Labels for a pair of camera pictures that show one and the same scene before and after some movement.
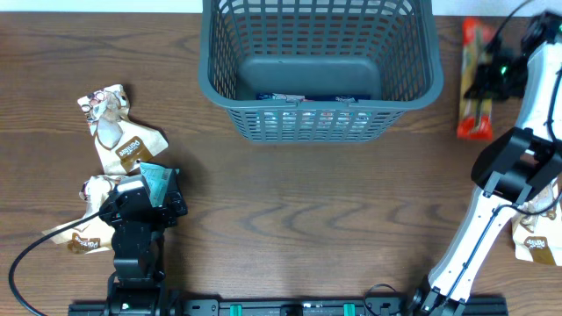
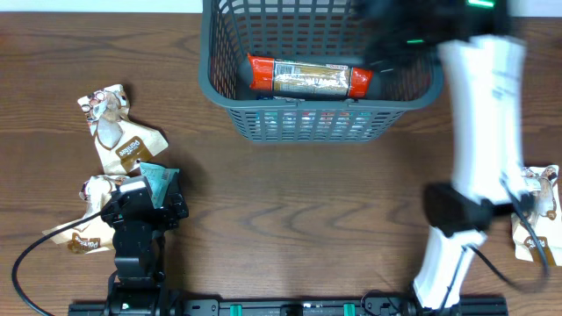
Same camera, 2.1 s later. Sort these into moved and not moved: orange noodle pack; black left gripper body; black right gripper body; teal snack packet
Moved: black right gripper body; orange noodle pack
Not moved: teal snack packet; black left gripper body
